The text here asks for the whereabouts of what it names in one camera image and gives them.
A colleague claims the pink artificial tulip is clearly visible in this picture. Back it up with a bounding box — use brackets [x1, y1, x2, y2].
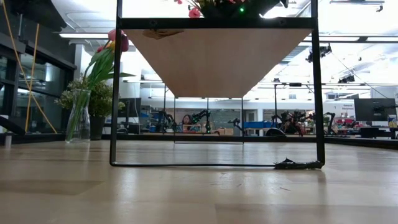
[82, 29, 126, 139]

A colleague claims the dark purple artificial tulip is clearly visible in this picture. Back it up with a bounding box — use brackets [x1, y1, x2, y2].
[82, 33, 130, 139]

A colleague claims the clear glass vase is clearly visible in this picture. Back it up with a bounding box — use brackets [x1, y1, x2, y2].
[64, 88, 92, 144]

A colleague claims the long ceiling light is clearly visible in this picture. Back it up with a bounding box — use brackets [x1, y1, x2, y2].
[58, 32, 116, 40]

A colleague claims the black pole rig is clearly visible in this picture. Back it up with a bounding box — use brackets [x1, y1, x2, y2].
[257, 81, 313, 128]

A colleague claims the potted green leafy plant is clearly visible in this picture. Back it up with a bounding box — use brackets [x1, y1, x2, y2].
[54, 73, 126, 141]

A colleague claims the black ceiling spotlight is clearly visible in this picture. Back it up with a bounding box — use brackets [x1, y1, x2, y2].
[305, 43, 333, 63]
[338, 73, 356, 85]

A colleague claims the person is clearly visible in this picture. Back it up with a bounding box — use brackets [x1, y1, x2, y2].
[182, 114, 193, 133]

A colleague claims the blue storage bin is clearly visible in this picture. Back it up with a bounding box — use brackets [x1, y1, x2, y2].
[243, 121, 274, 129]

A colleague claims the cardboard box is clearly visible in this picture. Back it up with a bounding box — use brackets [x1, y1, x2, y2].
[214, 127, 234, 136]

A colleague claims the black computer monitor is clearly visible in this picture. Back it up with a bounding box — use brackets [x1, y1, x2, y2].
[353, 98, 398, 123]
[118, 97, 142, 119]

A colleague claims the black tape wad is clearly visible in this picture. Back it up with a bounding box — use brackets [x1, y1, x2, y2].
[273, 157, 325, 170]

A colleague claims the black desk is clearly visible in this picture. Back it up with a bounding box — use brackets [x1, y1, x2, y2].
[341, 126, 398, 140]

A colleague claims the yellow hanging cord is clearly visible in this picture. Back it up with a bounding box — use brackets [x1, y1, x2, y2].
[24, 23, 42, 132]
[1, 0, 58, 135]

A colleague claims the white wall sign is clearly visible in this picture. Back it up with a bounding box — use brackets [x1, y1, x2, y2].
[340, 101, 355, 119]

